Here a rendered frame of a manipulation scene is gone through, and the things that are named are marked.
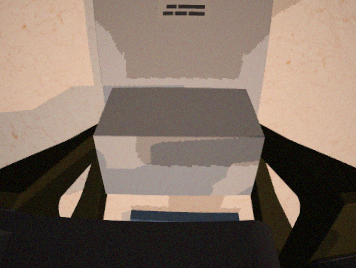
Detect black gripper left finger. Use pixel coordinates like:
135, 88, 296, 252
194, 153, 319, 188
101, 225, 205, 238
0, 124, 107, 220

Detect grey metal block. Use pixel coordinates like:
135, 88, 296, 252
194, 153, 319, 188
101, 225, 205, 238
93, 87, 265, 196

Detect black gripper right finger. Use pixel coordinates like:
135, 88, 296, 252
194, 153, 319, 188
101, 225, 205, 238
250, 124, 356, 268

